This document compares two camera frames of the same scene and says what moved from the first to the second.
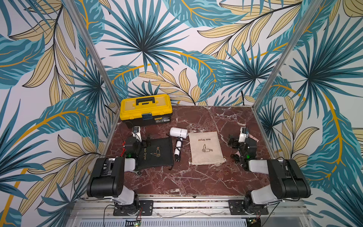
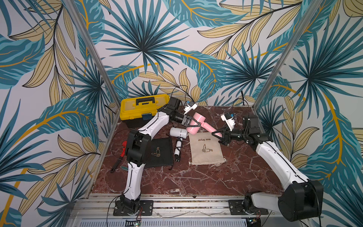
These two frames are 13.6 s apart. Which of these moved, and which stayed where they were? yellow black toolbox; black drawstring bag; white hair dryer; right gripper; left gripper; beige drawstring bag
Moved: right gripper; left gripper
Stayed: beige drawstring bag; black drawstring bag; white hair dryer; yellow black toolbox
